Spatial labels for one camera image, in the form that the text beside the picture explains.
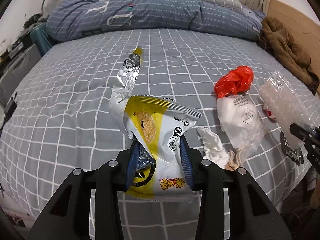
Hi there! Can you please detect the black snack wrapper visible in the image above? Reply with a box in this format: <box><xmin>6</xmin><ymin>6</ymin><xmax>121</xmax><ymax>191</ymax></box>
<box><xmin>280</xmin><ymin>131</ymin><xmax>304</xmax><ymax>165</ymax></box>

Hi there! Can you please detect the white tissue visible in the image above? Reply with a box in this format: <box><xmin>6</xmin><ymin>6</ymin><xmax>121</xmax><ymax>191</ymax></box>
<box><xmin>196</xmin><ymin>127</ymin><xmax>229</xmax><ymax>168</ymax></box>

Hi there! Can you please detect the clear bubble wrap bag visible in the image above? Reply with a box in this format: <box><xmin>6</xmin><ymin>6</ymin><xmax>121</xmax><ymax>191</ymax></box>
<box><xmin>259</xmin><ymin>71</ymin><xmax>312</xmax><ymax>150</ymax></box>

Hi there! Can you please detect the yellow white snack bag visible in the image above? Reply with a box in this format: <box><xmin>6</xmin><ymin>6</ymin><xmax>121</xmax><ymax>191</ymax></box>
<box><xmin>109</xmin><ymin>46</ymin><xmax>202</xmax><ymax>202</ymax></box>

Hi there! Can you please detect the clear mask package bag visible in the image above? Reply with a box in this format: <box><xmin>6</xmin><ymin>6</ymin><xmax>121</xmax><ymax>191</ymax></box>
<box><xmin>217</xmin><ymin>95</ymin><xmax>265</xmax><ymax>152</ymax></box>

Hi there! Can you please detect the red plastic bag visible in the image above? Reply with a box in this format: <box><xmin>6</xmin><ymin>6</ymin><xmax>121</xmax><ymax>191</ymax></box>
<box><xmin>214</xmin><ymin>66</ymin><xmax>254</xmax><ymax>99</ymax></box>

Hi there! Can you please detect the brown paper tag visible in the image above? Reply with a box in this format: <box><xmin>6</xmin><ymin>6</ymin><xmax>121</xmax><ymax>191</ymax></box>
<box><xmin>225</xmin><ymin>150</ymin><xmax>243</xmax><ymax>171</ymax></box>

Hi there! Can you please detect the brown fleece jacket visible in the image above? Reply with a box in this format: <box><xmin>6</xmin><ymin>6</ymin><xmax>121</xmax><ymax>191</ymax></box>
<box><xmin>258</xmin><ymin>16</ymin><xmax>319</xmax><ymax>95</ymax></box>

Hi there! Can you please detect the grey checked bed sheet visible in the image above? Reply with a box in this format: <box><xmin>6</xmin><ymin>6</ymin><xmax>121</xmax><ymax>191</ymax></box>
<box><xmin>1</xmin><ymin>29</ymin><xmax>319</xmax><ymax>239</ymax></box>

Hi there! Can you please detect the wooden headboard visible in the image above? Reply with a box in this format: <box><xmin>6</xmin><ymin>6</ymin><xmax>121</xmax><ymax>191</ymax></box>
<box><xmin>266</xmin><ymin>0</ymin><xmax>320</xmax><ymax>86</ymax></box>

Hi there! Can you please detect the black charger on bed edge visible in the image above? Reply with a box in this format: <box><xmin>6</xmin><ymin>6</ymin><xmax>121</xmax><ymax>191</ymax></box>
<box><xmin>4</xmin><ymin>93</ymin><xmax>17</xmax><ymax>123</ymax></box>

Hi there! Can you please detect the grey suitcase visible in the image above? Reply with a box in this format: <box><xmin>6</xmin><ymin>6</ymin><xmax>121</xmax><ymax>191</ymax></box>
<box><xmin>1</xmin><ymin>44</ymin><xmax>41</xmax><ymax>108</ymax></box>

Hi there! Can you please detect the teal plastic crate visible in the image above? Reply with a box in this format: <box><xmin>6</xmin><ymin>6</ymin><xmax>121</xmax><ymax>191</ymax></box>
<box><xmin>29</xmin><ymin>23</ymin><xmax>57</xmax><ymax>56</ymax></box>

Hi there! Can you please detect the blue striped duvet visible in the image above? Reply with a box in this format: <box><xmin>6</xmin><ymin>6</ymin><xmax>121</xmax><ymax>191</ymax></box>
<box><xmin>46</xmin><ymin>0</ymin><xmax>263</xmax><ymax>42</ymax></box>

